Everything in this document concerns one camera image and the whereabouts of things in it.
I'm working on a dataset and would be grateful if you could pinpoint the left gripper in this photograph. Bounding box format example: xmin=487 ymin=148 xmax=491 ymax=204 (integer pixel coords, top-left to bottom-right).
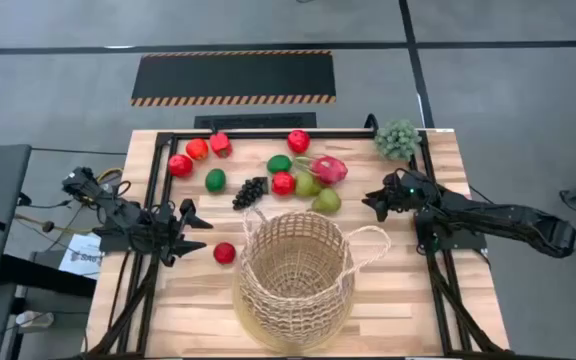
xmin=142 ymin=198 xmax=214 ymax=268

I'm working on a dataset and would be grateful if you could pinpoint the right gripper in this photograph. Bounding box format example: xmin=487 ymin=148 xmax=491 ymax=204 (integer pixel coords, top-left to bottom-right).
xmin=361 ymin=169 xmax=427 ymax=223

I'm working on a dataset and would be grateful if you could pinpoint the red apple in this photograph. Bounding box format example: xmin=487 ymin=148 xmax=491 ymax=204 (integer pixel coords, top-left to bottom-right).
xmin=271 ymin=171 xmax=297 ymax=197
xmin=212 ymin=241 xmax=237 ymax=266
xmin=167 ymin=153 xmax=195 ymax=179
xmin=286 ymin=129 xmax=312 ymax=154

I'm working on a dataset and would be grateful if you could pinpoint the green pear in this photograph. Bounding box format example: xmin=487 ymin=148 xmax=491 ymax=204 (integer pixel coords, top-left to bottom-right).
xmin=310 ymin=187 xmax=343 ymax=215

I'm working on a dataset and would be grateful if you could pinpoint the dark green avocado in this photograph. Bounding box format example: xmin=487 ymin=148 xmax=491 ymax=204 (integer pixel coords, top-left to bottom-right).
xmin=266 ymin=154 xmax=294 ymax=175
xmin=204 ymin=168 xmax=228 ymax=194

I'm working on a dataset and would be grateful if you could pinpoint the pink dragon fruit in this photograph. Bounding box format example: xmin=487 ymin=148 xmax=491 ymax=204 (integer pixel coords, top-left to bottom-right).
xmin=295 ymin=154 xmax=349 ymax=187

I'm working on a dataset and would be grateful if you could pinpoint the green apple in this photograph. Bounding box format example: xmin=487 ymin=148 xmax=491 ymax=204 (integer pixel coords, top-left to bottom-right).
xmin=294 ymin=170 xmax=325 ymax=198

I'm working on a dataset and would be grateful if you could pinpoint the red bell pepper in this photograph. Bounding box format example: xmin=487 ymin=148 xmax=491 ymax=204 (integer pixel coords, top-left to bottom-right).
xmin=209 ymin=131 xmax=234 ymax=159

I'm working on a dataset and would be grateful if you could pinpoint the green potted plant white pot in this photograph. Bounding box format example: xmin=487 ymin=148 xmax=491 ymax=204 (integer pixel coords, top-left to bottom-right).
xmin=373 ymin=118 xmax=423 ymax=162

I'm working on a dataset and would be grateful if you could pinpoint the black grape bunch with leaves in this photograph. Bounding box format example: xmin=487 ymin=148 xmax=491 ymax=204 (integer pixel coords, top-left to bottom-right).
xmin=231 ymin=176 xmax=270 ymax=211

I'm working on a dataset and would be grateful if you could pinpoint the white printed paper sheet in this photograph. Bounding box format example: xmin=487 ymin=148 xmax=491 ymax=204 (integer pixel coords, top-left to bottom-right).
xmin=58 ymin=232 xmax=104 ymax=280

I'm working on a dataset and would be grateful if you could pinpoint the black bench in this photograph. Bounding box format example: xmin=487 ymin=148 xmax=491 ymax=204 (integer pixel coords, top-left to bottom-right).
xmin=0 ymin=253 xmax=97 ymax=299

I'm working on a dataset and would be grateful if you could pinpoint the black hazard-striped floor mat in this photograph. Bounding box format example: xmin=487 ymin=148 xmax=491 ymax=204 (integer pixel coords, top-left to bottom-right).
xmin=130 ymin=49 xmax=338 ymax=107

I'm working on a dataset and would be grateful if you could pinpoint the small white object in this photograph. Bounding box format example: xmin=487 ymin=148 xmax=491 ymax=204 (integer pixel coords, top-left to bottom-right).
xmin=15 ymin=309 xmax=55 ymax=332

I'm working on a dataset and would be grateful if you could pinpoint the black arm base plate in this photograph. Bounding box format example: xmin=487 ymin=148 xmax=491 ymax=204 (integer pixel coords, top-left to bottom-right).
xmin=414 ymin=209 xmax=488 ymax=255
xmin=98 ymin=227 xmax=169 ymax=255

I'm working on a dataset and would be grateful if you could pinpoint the woven rope basket with handles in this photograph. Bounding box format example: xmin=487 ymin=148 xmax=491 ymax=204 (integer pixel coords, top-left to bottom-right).
xmin=237 ymin=205 xmax=393 ymax=351

